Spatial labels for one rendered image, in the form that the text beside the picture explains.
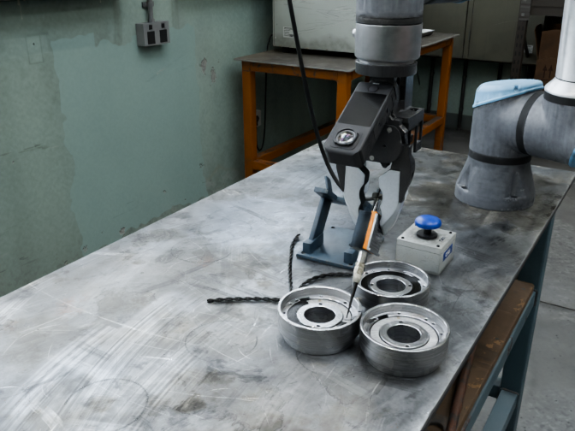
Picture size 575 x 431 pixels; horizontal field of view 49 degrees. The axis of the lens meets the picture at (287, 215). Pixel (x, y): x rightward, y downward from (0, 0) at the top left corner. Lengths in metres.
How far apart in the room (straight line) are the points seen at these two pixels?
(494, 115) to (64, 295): 0.79
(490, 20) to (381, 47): 3.86
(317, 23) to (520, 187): 2.02
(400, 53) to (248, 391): 0.41
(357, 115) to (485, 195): 0.56
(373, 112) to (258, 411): 0.35
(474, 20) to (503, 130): 3.42
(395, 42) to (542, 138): 0.50
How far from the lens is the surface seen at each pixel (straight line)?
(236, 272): 0.95
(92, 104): 2.54
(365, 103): 0.72
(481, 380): 1.19
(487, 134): 1.21
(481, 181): 1.23
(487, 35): 4.58
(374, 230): 0.77
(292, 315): 0.79
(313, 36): 3.12
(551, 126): 1.15
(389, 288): 0.89
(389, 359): 0.73
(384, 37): 0.71
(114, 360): 0.79
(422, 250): 0.96
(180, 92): 2.90
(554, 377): 2.22
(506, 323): 1.37
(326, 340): 0.75
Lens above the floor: 1.25
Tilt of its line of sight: 23 degrees down
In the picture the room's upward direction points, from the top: straight up
